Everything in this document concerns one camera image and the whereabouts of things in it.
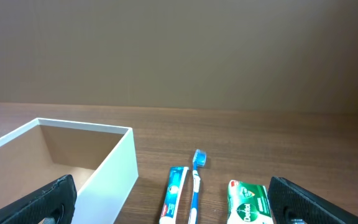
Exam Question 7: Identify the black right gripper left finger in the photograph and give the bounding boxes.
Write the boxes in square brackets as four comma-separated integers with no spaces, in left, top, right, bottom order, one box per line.
[0,174,77,224]

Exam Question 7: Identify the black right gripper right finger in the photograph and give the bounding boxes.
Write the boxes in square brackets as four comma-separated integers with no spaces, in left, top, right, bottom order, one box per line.
[268,177,358,224]

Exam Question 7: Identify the green white soap pack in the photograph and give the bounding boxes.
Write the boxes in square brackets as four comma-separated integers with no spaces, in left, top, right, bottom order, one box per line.
[227,180,273,224]

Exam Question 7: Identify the white open box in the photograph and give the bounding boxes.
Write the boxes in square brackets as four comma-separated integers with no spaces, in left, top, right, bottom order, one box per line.
[0,118,139,223]

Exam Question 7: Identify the blue white toothbrush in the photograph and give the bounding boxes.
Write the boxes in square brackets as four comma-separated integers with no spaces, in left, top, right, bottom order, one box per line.
[188,149,207,224]

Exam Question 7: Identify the blue white toothpaste tube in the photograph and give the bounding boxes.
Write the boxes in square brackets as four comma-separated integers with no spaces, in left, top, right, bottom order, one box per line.
[159,166,189,224]

